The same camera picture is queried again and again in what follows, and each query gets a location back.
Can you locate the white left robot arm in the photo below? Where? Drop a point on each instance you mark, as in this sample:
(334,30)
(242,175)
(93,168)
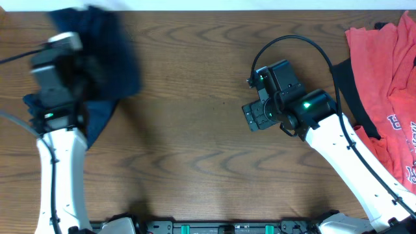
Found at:
(62,147)

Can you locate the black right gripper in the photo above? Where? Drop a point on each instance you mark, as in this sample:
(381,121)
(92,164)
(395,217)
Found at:
(255,114)

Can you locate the folded navy blue shorts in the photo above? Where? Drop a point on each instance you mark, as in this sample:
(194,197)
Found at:
(99,114)

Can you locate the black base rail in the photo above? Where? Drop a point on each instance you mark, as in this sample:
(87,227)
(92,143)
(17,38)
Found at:
(211,227)

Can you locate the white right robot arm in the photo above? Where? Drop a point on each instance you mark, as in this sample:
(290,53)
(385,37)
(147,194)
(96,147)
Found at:
(389,206)

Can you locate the black garment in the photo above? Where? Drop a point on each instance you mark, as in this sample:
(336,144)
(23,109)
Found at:
(351,97)

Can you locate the red t-shirt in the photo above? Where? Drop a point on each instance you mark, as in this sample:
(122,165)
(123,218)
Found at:
(397,155)

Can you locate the navy blue shorts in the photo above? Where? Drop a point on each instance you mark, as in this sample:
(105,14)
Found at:
(99,114)
(111,59)

